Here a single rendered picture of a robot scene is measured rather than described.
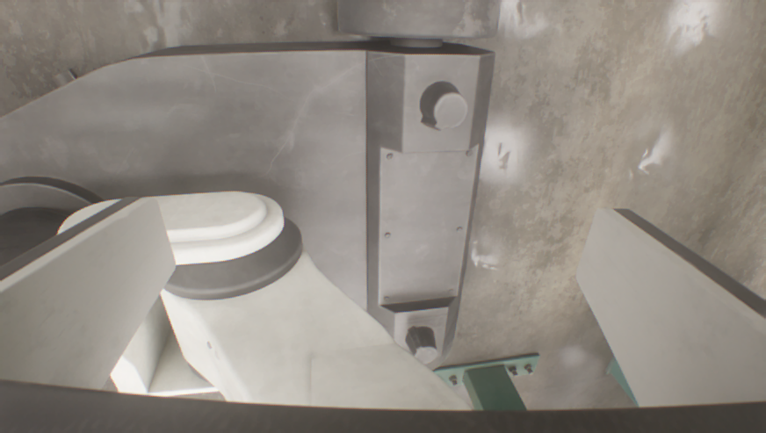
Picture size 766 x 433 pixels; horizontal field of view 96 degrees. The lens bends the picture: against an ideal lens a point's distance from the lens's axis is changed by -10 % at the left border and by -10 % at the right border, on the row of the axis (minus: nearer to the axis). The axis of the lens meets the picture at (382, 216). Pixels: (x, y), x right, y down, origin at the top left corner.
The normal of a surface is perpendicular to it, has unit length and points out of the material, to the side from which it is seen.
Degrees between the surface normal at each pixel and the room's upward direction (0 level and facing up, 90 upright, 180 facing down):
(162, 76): 0
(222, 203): 90
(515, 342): 0
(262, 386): 90
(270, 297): 90
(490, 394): 90
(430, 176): 0
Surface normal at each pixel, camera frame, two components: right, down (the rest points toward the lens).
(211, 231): 0.14, -0.28
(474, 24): 0.57, 0.43
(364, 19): -0.62, 0.40
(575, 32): 0.18, 0.48
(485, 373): 0.04, -0.87
